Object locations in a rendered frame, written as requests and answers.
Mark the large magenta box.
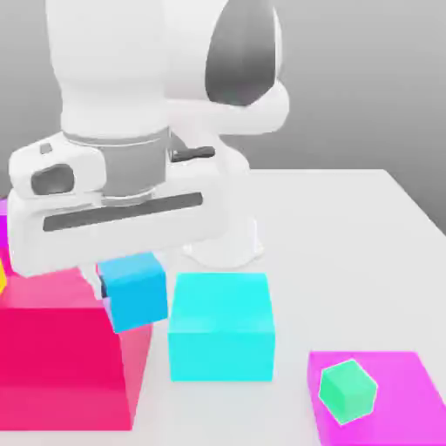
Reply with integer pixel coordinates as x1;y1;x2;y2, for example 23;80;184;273
307;350;446;446
0;198;10;249

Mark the small blue cube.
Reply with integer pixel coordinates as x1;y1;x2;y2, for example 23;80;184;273
96;252;169;335

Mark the large cyan box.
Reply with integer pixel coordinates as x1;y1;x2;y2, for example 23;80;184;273
166;272;277;383

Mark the large pink box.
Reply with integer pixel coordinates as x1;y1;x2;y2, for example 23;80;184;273
0;247;155;432

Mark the small green cube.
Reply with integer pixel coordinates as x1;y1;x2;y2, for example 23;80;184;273
318;358;380;427

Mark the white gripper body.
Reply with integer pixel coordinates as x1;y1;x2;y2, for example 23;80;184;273
5;189;227;279

